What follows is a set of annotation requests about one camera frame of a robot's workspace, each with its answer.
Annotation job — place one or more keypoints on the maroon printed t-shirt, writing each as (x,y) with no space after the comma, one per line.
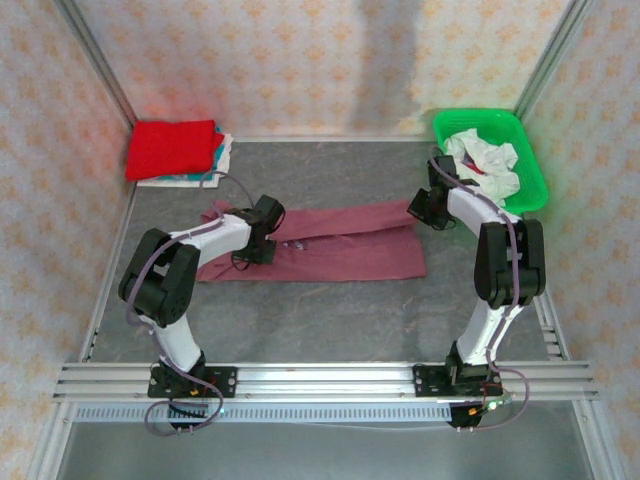
(350,250)

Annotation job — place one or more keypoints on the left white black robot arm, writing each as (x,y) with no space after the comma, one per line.
(165,290)

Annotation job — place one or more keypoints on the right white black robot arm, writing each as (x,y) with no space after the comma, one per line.
(510,265)

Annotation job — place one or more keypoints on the white crumpled t-shirt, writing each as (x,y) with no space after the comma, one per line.
(492,160)

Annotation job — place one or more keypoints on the white folded t-shirt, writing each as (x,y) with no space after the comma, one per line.
(220,172)

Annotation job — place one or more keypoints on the teal folded t-shirt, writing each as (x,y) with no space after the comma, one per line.
(219,145)

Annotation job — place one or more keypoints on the green plastic basket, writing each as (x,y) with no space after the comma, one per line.
(525,145)

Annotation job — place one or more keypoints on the red folded t-shirt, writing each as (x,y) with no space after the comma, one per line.
(170,150)

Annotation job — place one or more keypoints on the small board with green LED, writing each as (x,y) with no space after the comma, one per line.
(492,405)

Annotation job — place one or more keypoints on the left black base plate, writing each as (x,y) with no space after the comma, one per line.
(225,382)

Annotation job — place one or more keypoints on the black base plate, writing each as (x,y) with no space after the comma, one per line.
(225,382)
(425,382)

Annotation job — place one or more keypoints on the long aluminium mounting rail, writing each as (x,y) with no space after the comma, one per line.
(325,382)

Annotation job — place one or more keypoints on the aluminium side rail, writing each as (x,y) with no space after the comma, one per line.
(107,295)
(552,335)

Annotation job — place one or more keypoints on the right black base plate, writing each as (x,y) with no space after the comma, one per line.
(425,382)

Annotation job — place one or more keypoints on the aluminium frame post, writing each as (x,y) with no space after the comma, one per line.
(95,55)
(550,55)

